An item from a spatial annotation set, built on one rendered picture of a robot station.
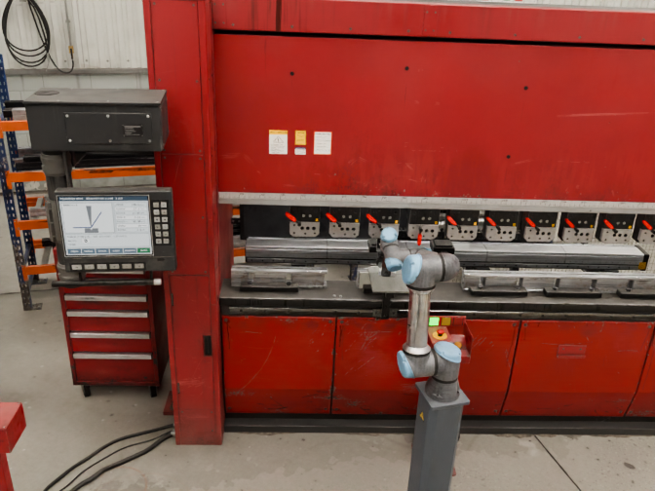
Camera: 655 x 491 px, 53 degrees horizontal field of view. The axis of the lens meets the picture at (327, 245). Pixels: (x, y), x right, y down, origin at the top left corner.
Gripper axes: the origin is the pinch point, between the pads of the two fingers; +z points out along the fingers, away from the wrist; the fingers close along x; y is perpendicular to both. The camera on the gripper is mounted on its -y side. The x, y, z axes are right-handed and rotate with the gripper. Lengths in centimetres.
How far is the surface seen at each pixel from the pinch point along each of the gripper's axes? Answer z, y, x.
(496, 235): -1, 25, -54
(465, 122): -48, 58, -30
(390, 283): -0.9, -8.3, -2.8
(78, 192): -86, -20, 121
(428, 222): -9.2, 23.7, -18.5
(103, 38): 178, 297, 307
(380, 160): -36, 40, 8
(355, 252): 28.4, 20.4, 18.7
